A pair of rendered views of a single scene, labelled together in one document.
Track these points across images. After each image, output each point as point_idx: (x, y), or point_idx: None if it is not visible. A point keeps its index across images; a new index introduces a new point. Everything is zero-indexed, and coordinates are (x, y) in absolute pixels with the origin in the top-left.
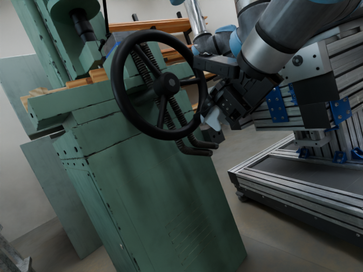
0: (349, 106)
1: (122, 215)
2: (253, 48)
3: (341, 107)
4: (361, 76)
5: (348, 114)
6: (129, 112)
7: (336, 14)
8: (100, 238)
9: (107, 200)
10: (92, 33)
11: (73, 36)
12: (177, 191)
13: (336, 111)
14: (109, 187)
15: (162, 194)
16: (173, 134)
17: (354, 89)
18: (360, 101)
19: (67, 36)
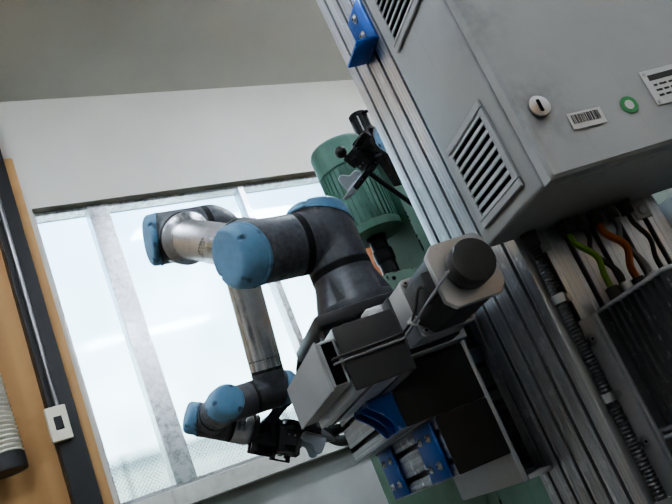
0: (399, 475)
1: (391, 499)
2: (235, 428)
3: (391, 473)
4: (363, 435)
5: (402, 488)
6: None
7: (210, 433)
8: None
9: (378, 477)
10: (383, 264)
11: (400, 249)
12: (437, 499)
13: (387, 476)
14: (378, 465)
15: (421, 494)
16: (335, 442)
17: (363, 453)
18: (416, 473)
19: (397, 251)
